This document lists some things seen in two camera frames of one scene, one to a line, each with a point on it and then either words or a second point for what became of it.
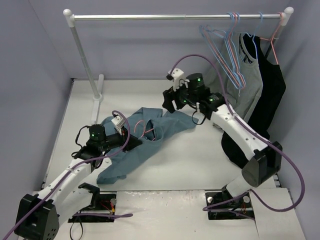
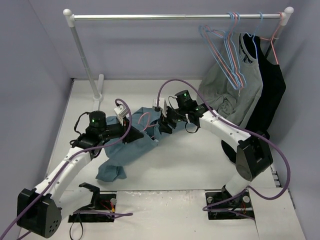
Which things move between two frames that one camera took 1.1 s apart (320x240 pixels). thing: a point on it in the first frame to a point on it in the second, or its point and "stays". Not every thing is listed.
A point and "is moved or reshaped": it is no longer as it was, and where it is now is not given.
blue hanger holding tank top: [253, 36] stays
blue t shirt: [147, 124] is moved or reshaped
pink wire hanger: [144, 129] to [148, 125]
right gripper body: [173, 97] to [166, 119]
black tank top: [271, 94] stays
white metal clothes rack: [98, 95] stays
